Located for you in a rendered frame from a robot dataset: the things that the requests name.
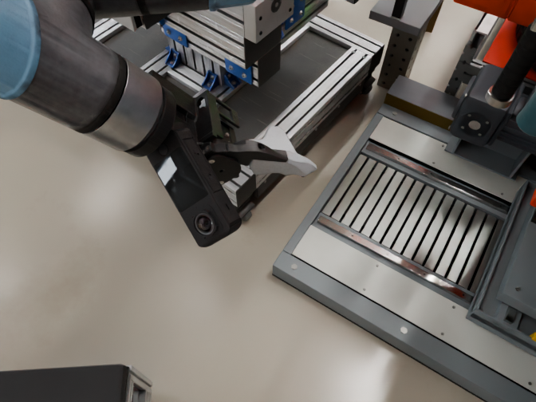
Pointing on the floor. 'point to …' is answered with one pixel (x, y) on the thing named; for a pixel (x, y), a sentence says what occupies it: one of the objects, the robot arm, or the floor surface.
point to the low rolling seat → (76, 384)
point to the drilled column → (400, 56)
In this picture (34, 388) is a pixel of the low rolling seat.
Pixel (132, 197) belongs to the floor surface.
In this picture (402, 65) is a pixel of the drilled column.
